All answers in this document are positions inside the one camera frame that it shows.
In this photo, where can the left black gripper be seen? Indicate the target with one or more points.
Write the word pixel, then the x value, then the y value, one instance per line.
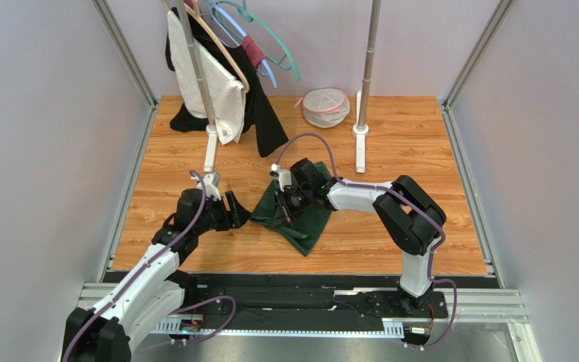
pixel 236 216

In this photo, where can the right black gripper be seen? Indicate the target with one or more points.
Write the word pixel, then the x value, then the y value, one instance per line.
pixel 284 204

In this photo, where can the dark green cloth napkin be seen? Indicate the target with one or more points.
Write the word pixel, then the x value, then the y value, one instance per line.
pixel 304 231

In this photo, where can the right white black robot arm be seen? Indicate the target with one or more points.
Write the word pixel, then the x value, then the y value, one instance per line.
pixel 412 219

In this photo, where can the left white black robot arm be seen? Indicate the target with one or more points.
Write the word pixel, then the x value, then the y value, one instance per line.
pixel 115 326

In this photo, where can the left white rack foot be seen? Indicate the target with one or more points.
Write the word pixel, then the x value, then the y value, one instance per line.
pixel 211 150

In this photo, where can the white rack foot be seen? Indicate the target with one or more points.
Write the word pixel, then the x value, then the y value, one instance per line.
pixel 360 133
pixel 211 150

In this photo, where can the black hanging garment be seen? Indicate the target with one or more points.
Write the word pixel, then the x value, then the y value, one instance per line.
pixel 259 113

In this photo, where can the right white rack foot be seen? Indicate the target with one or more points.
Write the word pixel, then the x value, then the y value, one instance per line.
pixel 360 133

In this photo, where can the white mesh laundry bag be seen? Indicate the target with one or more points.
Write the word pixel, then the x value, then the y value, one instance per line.
pixel 324 108

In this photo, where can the white hanging towel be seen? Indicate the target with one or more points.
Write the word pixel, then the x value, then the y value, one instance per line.
pixel 227 96

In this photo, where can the dark red hanging cloth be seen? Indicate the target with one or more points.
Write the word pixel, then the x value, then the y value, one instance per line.
pixel 253 52

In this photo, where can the teal plastic hanger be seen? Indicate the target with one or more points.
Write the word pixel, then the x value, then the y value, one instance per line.
pixel 285 60

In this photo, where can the blue plastic hanger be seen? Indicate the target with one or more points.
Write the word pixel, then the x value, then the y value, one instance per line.
pixel 239 37

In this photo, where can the wooden clothes hanger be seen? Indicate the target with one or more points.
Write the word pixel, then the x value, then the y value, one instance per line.
pixel 194 10

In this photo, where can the right metal rack pole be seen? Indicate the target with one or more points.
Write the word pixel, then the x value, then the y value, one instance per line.
pixel 367 74

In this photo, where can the metal rack pole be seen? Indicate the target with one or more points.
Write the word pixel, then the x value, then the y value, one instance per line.
pixel 195 56
pixel 367 74

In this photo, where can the left metal rack pole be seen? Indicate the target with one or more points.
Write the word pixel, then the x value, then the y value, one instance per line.
pixel 195 56

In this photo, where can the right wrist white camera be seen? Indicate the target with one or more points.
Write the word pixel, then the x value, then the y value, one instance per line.
pixel 281 176

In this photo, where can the wrist white camera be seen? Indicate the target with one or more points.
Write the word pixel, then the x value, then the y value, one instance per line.
pixel 209 184
pixel 281 176

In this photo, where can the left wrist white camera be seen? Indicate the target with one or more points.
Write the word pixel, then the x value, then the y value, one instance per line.
pixel 209 184

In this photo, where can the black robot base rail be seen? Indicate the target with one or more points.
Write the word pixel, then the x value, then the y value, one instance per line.
pixel 309 303

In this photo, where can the aluminium frame rail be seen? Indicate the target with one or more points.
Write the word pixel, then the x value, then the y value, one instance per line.
pixel 471 317

